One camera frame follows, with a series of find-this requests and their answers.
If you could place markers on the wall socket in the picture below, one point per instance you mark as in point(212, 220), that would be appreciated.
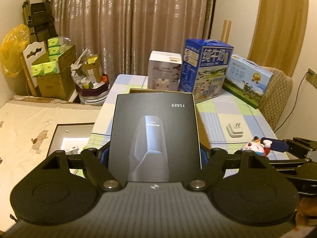
point(312, 78)

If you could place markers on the beige quilted chair cover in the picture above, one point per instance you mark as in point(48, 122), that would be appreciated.
point(276, 96)

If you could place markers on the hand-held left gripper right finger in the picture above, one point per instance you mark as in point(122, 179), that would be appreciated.
point(205, 157)

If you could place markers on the wooden sticks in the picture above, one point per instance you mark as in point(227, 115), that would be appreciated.
point(225, 31)

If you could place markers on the yellow plastic bag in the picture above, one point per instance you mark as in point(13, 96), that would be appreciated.
point(12, 52)

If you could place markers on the octagonal tin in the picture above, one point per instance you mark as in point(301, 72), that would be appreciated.
point(92, 94)

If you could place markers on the white charger plug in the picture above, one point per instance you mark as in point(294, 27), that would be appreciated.
point(234, 130)

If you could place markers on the Doraemon toy figure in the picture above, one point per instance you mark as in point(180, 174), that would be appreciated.
point(255, 147)

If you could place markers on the large cardboard storage box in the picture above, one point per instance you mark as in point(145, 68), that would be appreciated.
point(57, 84)

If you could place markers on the brown patterned curtain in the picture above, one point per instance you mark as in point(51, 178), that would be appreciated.
point(123, 29)

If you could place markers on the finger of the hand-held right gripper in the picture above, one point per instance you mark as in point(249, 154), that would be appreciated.
point(287, 163)
point(273, 144)

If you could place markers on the cartoon print bed sheet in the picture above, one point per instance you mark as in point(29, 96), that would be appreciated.
point(24, 119)

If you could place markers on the blue cartoon print milk carton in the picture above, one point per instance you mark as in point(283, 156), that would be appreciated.
point(205, 74)

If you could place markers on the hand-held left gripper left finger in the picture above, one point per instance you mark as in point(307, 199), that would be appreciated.
point(104, 157)

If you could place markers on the white wooden chair back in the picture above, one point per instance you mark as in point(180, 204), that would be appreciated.
point(33, 54)

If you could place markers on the light blue cow milk carton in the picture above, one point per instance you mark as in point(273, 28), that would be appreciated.
point(247, 79)

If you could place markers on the white appliance box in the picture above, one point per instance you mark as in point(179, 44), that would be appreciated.
point(163, 72)

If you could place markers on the bucket of trash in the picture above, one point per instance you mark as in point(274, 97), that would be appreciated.
point(86, 72)

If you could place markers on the folding step ladder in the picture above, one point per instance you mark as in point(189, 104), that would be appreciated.
point(37, 17)

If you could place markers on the stack of green tissue packs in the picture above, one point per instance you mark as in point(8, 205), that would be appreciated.
point(49, 62)

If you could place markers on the yellow curtain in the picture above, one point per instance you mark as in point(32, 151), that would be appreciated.
point(277, 22)

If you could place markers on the black shaver box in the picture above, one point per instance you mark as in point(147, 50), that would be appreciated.
point(153, 138)

